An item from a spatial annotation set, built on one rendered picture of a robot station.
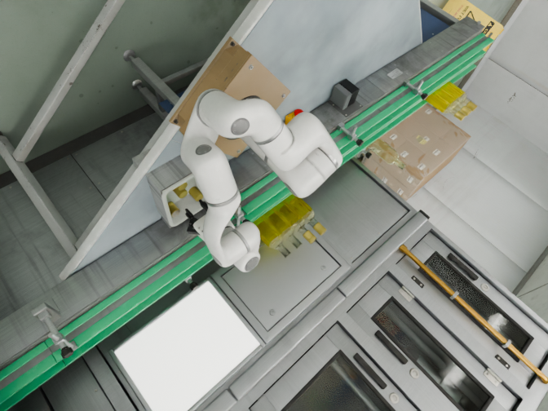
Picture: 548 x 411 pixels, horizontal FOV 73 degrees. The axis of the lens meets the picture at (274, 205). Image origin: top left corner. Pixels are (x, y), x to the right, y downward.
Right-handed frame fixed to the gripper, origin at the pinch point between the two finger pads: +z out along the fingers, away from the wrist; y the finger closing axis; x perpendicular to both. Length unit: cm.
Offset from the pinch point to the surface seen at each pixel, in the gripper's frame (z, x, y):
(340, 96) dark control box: 9, -1, 79
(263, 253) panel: -6.0, -38.2, 17.9
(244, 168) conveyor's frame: 8.9, -5.3, 25.8
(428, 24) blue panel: 25, -8, 169
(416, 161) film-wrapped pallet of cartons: 88, -256, 328
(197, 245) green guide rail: 2.0, -18.2, -3.7
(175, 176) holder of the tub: 4.4, 13.0, -0.9
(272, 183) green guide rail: -0.8, -10.3, 31.0
